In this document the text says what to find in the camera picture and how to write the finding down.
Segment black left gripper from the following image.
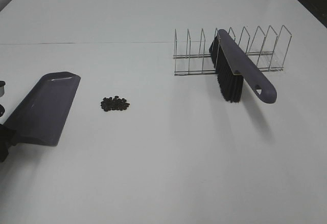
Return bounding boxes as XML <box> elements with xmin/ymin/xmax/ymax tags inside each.
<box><xmin>0</xmin><ymin>124</ymin><xmax>19</xmax><ymax>162</ymax></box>

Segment purple plastic dustpan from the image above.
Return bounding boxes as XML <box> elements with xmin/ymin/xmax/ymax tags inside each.
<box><xmin>4</xmin><ymin>72</ymin><xmax>81</xmax><ymax>147</ymax></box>

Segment pile of coffee beans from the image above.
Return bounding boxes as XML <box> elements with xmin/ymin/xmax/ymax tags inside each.
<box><xmin>100</xmin><ymin>96</ymin><xmax>130</xmax><ymax>112</ymax></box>

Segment purple brush black bristles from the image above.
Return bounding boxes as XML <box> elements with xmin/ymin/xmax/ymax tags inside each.
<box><xmin>209</xmin><ymin>29</ymin><xmax>277</xmax><ymax>104</ymax></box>

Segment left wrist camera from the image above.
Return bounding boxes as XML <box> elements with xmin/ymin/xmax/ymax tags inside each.
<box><xmin>0</xmin><ymin>80</ymin><xmax>6</xmax><ymax>97</ymax></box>

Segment wire dish rack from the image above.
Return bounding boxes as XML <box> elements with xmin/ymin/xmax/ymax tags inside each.
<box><xmin>173</xmin><ymin>25</ymin><xmax>292</xmax><ymax>76</ymax></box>

